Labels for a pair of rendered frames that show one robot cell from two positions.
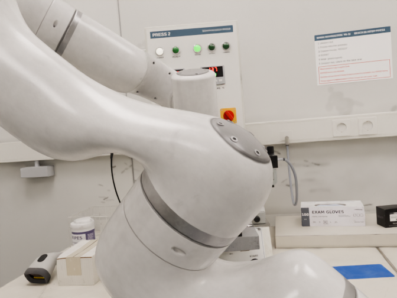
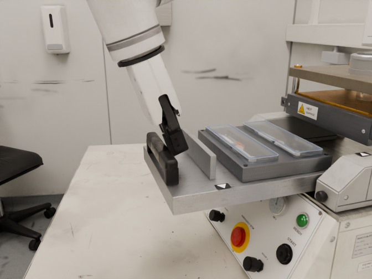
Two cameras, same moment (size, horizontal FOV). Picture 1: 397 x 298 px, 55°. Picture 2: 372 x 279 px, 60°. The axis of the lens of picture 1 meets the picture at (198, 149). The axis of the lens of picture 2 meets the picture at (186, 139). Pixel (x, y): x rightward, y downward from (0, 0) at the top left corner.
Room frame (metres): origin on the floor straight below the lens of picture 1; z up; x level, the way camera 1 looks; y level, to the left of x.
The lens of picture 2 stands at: (0.67, -0.50, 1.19)
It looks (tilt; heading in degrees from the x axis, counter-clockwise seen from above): 19 degrees down; 72
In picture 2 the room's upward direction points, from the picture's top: straight up
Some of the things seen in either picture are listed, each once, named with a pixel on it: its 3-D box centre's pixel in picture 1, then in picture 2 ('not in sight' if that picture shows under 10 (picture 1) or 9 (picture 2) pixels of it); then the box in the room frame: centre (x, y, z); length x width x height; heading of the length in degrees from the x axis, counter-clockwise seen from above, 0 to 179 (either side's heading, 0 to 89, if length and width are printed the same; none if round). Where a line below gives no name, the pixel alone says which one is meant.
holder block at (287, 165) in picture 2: not in sight; (257, 147); (0.98, 0.00, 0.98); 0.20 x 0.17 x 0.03; 89
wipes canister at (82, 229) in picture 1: (84, 238); not in sight; (1.41, 0.46, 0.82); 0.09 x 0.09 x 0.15
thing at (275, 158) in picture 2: not in sight; (237, 144); (0.94, 0.00, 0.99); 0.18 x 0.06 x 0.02; 90
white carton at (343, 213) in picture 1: (331, 213); not in sight; (1.47, -0.50, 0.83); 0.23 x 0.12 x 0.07; 74
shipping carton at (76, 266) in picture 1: (87, 261); not in sight; (1.24, 0.40, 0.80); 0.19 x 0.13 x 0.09; 168
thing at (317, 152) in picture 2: not in sight; (277, 139); (1.02, 0.00, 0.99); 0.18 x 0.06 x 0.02; 90
